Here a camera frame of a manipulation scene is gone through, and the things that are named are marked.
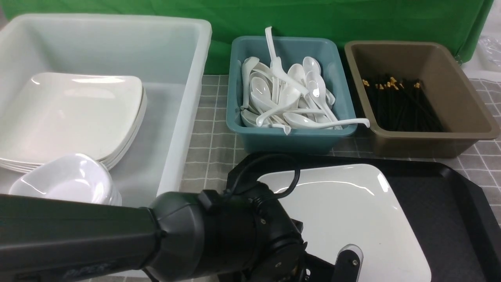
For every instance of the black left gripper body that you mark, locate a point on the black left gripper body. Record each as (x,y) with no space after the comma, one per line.
(347,267)

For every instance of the white square rice plate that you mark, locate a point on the white square rice plate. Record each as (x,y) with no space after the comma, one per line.
(355,204)

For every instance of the white ceramic soup spoon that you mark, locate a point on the white ceramic soup spoon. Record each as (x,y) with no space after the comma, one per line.
(277,70)

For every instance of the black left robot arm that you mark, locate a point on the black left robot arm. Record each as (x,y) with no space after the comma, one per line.
(182,236)

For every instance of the black plastic serving tray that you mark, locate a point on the black plastic serving tray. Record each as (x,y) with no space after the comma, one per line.
(450,216)

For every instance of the white spoon over bin edge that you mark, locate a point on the white spoon over bin edge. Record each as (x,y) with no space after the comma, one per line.
(300,121)

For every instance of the pile of black chopsticks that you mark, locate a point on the pile of black chopsticks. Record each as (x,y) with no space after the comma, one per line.
(401,105)

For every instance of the pile of white spoons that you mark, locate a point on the pile of white spoons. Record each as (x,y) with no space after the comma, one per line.
(266,98)

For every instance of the grey checked tablecloth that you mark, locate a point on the grey checked tablecloth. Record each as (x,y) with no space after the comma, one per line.
(214,150)

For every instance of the brown plastic chopstick bin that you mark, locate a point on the brown plastic chopstick bin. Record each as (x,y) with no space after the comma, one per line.
(454,99)

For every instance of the teal plastic spoon bin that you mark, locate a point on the teal plastic spoon bin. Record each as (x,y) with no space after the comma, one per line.
(291,50)

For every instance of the long upright white spoon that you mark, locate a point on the long upright white spoon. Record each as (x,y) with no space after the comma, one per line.
(270,43)

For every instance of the green backdrop cloth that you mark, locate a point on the green backdrop cloth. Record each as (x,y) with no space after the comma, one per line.
(456,24)

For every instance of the large translucent white tub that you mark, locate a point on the large translucent white tub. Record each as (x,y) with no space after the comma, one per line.
(167,53)

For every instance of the stack of white bowls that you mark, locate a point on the stack of white bowls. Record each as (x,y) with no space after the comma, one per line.
(75,177)

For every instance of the stack of white square plates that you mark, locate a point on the stack of white square plates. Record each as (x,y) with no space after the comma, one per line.
(58,114)

